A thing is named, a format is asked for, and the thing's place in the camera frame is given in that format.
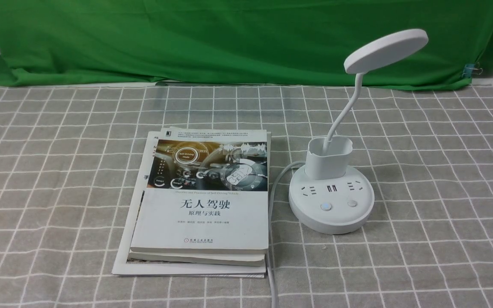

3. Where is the white lamp power cable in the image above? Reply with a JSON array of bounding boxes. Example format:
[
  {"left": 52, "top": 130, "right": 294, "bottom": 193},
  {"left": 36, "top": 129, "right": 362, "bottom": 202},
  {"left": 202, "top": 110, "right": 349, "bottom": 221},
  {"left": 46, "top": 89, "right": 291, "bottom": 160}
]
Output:
[{"left": 266, "top": 161, "right": 306, "bottom": 308}]

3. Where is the middle white book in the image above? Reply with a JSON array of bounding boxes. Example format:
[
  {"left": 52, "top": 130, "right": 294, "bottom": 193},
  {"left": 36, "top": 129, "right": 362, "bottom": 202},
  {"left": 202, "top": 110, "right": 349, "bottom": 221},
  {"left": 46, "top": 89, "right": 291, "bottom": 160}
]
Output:
[{"left": 128, "top": 126, "right": 272, "bottom": 267}]

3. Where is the self-driving book top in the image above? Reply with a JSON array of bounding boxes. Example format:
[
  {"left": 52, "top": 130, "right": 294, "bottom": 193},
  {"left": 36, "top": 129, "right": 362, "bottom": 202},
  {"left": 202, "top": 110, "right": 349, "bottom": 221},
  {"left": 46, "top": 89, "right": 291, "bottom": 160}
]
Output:
[{"left": 130, "top": 129, "right": 269, "bottom": 255}]

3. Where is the bottom white magazine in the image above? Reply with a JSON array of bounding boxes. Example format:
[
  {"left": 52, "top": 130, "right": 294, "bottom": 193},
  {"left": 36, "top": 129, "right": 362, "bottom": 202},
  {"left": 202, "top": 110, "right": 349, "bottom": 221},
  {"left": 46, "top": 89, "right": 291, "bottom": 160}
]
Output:
[{"left": 112, "top": 131, "right": 266, "bottom": 278}]

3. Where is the green backdrop cloth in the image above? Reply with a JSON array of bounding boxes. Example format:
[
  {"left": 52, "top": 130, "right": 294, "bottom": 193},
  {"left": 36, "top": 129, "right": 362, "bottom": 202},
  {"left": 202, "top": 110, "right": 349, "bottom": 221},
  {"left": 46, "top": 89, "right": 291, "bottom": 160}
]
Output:
[{"left": 0, "top": 0, "right": 493, "bottom": 90}]

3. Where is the grey checked tablecloth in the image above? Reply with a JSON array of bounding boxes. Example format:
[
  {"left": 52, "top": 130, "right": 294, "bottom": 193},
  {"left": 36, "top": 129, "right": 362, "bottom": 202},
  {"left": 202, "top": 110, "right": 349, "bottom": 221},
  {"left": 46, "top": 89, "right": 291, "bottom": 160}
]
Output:
[{"left": 0, "top": 86, "right": 493, "bottom": 308}]

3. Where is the white desk lamp socket base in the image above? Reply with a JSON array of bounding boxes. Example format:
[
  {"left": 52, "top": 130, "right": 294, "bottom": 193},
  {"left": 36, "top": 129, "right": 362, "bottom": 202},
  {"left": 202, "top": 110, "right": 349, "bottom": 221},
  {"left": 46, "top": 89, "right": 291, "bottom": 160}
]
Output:
[{"left": 289, "top": 29, "right": 429, "bottom": 235}]

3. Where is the blue binder clip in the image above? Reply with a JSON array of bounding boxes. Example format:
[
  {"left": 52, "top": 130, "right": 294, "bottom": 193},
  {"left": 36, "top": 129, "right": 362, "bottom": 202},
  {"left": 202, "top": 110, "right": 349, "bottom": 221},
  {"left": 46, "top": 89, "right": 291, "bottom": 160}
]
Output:
[{"left": 461, "top": 62, "right": 483, "bottom": 79}]

